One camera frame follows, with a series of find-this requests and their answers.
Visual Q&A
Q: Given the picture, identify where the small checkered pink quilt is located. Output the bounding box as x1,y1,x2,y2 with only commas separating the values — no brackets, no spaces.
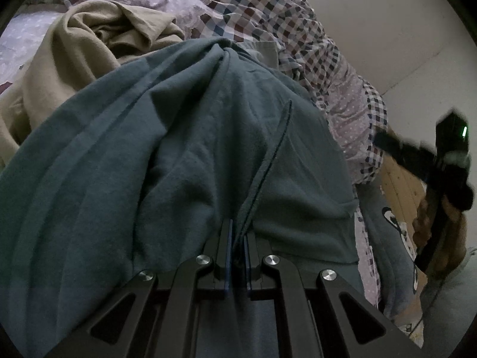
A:
22,0,389,306

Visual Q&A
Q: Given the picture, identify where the person's right hand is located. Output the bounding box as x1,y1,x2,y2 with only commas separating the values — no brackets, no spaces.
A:
413,194,470,278

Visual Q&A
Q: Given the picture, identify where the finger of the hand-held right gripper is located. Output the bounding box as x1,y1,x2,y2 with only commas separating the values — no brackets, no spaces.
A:
373,130,437,180

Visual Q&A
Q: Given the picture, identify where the beige garment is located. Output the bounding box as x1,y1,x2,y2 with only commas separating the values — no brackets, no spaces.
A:
0,0,186,174

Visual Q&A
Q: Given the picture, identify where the light grey-green garment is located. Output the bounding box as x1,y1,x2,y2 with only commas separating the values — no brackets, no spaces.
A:
236,40,279,71

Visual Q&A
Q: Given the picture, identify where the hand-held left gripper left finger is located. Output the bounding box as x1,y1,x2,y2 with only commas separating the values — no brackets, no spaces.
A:
45,219,234,358

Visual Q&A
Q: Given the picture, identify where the teal garment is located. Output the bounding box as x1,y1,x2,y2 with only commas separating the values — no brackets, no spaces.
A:
0,38,365,358

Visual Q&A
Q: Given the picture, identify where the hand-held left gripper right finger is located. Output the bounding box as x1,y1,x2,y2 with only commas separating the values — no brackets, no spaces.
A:
243,232,425,358

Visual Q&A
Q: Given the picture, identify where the wooden bed board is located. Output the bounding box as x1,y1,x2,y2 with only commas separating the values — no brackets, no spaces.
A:
379,152,433,340

